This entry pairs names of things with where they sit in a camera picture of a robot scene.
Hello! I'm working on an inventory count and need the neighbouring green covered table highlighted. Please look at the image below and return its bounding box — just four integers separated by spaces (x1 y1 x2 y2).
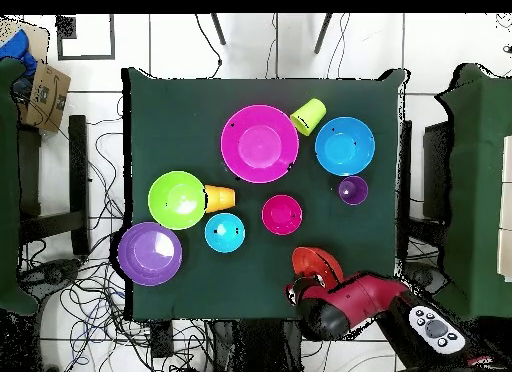
433 62 512 319
0 57 39 317

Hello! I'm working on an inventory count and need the black tripod leg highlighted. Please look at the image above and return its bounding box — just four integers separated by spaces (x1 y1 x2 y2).
313 13 333 55
210 13 227 46

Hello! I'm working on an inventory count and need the large purple bowl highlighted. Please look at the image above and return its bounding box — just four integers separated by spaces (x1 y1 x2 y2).
116 222 184 287

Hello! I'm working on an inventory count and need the blue cloth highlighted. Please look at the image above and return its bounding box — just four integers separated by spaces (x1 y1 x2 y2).
0 28 38 77

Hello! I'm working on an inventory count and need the black cabinet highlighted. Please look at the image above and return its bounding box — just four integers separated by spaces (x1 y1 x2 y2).
422 121 453 221

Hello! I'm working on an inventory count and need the large blue bowl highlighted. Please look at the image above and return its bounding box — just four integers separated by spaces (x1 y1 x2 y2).
314 116 376 177

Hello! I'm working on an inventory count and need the black floor cable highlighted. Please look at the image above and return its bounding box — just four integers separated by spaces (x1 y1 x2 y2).
194 13 223 79

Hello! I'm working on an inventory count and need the orange cup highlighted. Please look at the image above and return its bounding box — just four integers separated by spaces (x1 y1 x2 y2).
204 184 237 214

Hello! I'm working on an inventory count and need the dark green tablecloth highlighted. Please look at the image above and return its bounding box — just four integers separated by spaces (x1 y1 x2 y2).
121 66 411 322

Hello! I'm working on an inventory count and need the large pink bowl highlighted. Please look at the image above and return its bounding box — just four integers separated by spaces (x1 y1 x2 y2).
220 104 301 185

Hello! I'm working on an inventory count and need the white box stack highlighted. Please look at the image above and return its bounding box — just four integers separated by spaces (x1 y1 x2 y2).
497 135 512 283

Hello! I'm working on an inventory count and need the cardboard box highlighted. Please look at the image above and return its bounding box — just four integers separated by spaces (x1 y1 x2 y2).
17 61 72 133

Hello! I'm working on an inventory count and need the purple cup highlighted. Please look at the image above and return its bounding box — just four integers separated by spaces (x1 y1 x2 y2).
337 175 370 206

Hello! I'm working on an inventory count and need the small red-pink bowl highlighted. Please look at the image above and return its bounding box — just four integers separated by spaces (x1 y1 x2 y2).
261 194 304 236

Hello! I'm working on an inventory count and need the black frame stand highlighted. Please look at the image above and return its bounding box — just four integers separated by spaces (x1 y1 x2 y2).
17 114 91 256

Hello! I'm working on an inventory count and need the black power strip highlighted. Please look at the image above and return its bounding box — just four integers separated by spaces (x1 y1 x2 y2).
149 321 175 359

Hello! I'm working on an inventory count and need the large green bowl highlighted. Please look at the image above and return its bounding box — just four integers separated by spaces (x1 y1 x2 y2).
147 170 208 231

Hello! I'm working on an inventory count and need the small blue bowl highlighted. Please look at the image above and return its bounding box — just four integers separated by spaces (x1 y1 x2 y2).
204 212 246 254

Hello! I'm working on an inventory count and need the green cup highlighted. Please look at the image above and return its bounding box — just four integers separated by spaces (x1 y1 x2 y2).
289 98 328 138

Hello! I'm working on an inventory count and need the large orange-red bowl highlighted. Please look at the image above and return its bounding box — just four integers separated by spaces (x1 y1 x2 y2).
290 246 346 290

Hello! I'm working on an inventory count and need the grey pedestal foot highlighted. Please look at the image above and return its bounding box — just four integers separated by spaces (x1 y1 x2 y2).
403 263 449 295
23 259 81 287

